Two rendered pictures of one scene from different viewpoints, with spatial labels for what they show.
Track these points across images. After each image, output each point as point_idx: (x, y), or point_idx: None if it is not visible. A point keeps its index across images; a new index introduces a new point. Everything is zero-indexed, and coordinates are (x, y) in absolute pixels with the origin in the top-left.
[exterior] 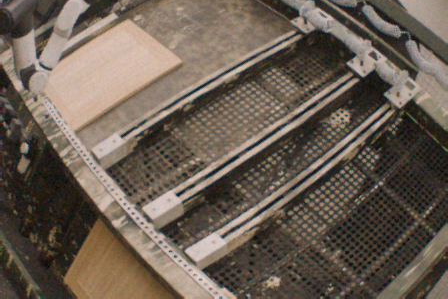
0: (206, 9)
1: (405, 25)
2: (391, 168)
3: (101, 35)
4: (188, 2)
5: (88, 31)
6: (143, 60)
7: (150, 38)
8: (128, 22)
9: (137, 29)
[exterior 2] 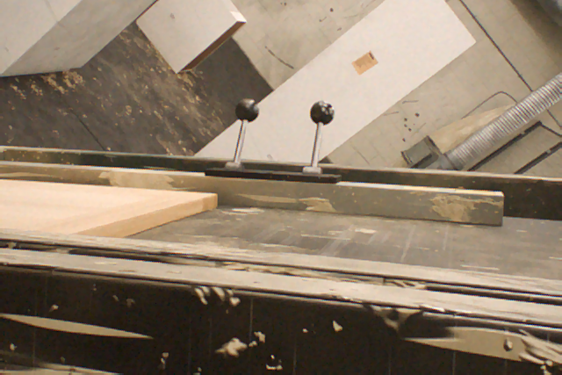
0: (434, 251)
1: None
2: None
3: (115, 186)
4: (418, 233)
5: (111, 169)
6: (2, 219)
7: (141, 212)
8: (201, 194)
9: (176, 201)
